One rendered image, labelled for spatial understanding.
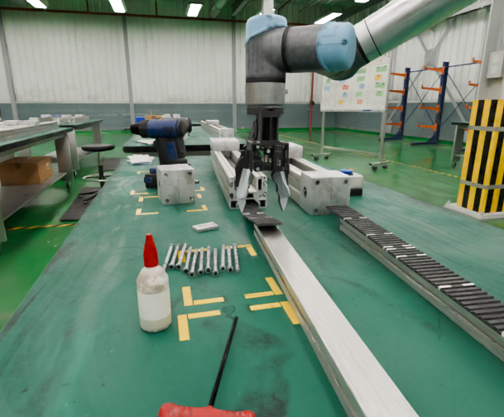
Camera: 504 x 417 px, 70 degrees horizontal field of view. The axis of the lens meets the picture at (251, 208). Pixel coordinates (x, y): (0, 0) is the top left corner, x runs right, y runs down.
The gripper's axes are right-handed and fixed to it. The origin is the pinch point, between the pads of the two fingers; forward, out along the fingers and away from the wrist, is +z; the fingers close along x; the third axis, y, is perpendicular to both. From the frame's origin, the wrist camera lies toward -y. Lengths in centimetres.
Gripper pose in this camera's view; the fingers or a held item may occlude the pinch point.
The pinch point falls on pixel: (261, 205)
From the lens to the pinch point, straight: 76.2
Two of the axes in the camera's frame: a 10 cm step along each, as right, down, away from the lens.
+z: 0.0, 9.6, 2.7
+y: 1.7, 2.7, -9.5
